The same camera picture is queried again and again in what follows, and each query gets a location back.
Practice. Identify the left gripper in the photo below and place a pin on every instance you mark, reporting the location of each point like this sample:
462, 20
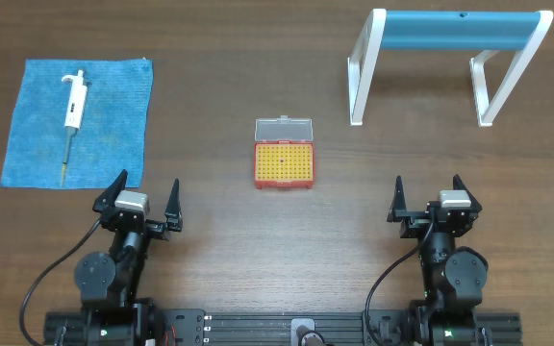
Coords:
125, 222

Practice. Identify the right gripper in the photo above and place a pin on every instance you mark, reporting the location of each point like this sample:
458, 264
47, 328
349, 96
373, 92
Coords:
443, 222

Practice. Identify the white pipette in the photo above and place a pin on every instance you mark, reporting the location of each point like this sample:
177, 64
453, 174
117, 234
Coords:
76, 103

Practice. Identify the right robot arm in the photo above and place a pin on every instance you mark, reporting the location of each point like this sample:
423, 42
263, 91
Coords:
455, 274

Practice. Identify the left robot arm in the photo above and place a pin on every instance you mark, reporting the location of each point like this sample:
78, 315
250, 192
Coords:
108, 274

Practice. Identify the blue cloth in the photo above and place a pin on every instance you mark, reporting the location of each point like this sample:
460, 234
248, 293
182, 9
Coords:
108, 125

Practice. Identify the red and yellow tip box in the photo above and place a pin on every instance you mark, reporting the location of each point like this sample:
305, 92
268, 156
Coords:
284, 161

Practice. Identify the white and blue stand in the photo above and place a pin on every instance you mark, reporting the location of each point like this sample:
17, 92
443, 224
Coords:
455, 31

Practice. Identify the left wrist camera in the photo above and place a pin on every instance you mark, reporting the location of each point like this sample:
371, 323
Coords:
132, 201

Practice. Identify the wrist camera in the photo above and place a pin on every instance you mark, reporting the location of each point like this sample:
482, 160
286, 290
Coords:
455, 198
132, 201

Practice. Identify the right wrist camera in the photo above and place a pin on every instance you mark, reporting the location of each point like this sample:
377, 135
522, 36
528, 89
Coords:
455, 198

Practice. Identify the mounting rail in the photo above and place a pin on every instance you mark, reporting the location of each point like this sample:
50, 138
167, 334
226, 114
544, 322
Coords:
258, 329

